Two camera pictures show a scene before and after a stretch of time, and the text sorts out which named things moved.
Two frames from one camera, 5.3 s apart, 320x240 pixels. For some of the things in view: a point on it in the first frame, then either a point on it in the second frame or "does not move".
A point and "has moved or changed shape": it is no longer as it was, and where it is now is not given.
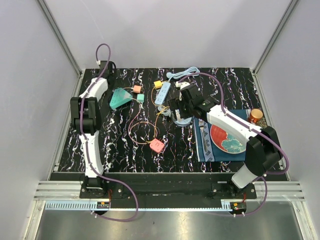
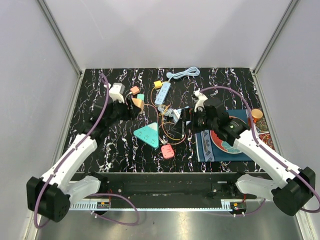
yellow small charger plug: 158,84 does not move
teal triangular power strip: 119,97 has moved or changed shape
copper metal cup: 256,114 does not move
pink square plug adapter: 156,145 to 167,151
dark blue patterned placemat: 213,153 does not move
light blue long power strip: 162,93 does not move
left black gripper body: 112,75 to 121,112
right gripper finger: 174,104 to 188,118
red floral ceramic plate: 225,142 does not move
